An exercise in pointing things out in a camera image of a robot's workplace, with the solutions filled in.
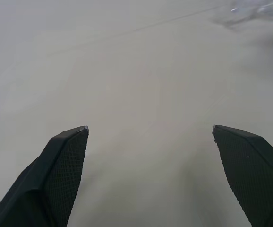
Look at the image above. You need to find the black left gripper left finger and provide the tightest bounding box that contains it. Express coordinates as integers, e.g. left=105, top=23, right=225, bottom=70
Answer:
left=0, top=125, right=89, bottom=227

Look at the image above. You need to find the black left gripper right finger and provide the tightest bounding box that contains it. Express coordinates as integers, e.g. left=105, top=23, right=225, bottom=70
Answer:
left=212, top=124, right=273, bottom=227

